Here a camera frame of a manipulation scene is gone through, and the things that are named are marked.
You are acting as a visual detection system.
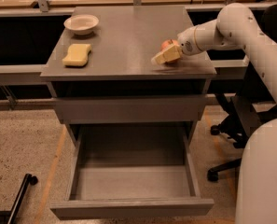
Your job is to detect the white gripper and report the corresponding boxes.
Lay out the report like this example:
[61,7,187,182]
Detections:
[151,27,198,64]

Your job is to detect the red apple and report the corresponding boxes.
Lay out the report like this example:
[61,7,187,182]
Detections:
[160,39,180,63]

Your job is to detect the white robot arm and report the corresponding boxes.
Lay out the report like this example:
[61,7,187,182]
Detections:
[152,3,277,224]

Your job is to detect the closed grey top drawer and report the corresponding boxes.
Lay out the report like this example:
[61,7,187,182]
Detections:
[55,95,206,124]

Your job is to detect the grey drawer cabinet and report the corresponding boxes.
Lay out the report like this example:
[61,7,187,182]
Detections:
[41,6,215,142]

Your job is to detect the open grey middle drawer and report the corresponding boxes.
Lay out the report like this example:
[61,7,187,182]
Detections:
[50,123,214,219]

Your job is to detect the black office chair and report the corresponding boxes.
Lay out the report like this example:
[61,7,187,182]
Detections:
[206,2,277,183]

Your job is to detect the white ceramic bowl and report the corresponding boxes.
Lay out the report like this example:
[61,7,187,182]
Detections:
[63,14,99,35]

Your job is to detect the yellow sponge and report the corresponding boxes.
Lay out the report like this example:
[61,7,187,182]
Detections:
[62,44,91,67]

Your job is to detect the black stand leg with wheel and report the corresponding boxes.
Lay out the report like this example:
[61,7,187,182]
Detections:
[0,174,38,224]

